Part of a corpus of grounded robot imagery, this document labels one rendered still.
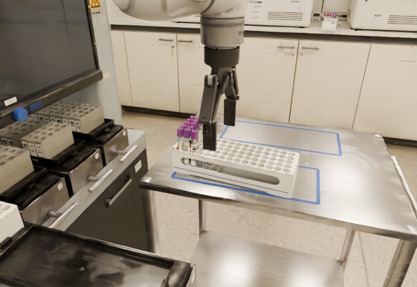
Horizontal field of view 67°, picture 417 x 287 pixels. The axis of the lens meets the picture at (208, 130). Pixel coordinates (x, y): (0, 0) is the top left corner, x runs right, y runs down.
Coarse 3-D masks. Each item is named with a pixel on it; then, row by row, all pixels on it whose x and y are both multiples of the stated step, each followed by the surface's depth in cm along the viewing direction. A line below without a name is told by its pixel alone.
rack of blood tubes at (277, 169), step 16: (176, 144) 78; (224, 144) 79; (240, 144) 79; (176, 160) 76; (208, 160) 73; (224, 160) 71; (240, 160) 72; (256, 160) 72; (272, 160) 73; (288, 160) 72; (208, 176) 75; (224, 176) 73; (240, 176) 76; (256, 176) 76; (272, 176) 76; (288, 176) 67; (272, 192) 70; (288, 192) 68
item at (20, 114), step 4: (16, 108) 70; (20, 108) 70; (24, 108) 71; (16, 112) 69; (20, 112) 70; (24, 112) 71; (16, 116) 69; (20, 116) 70; (24, 116) 71; (20, 120) 70
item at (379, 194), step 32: (224, 128) 100; (256, 128) 100; (288, 128) 100; (320, 128) 100; (160, 160) 83; (320, 160) 83; (352, 160) 83; (384, 160) 83; (192, 192) 71; (224, 192) 71; (256, 192) 71; (320, 192) 71; (352, 192) 71; (384, 192) 71; (352, 224) 62; (384, 224) 62; (416, 224) 62; (192, 256) 122; (224, 256) 122; (256, 256) 122; (288, 256) 122; (320, 256) 122
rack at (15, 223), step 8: (0, 208) 59; (8, 208) 59; (16, 208) 59; (0, 216) 57; (8, 216) 58; (16, 216) 60; (0, 224) 56; (8, 224) 58; (16, 224) 60; (0, 232) 57; (8, 232) 58; (0, 240) 57
